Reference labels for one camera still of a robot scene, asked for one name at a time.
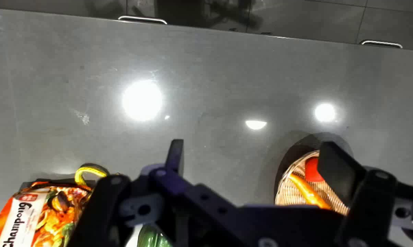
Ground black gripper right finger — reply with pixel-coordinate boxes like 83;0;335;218
317;140;401;221

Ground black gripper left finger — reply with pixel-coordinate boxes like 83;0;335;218
142;138;238;222

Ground brown instant noodle packet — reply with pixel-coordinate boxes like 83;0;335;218
0;180;96;247

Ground yellow crochet sunflower bag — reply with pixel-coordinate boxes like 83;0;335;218
73;162;110;186

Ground woven bowl with toy food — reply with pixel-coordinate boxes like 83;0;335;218
273;148;351;217

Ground green toy melon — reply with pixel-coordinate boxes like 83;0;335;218
125;222;173;247

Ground silver drawer handle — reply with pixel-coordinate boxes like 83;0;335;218
360;38;405;49
117;14;169;26

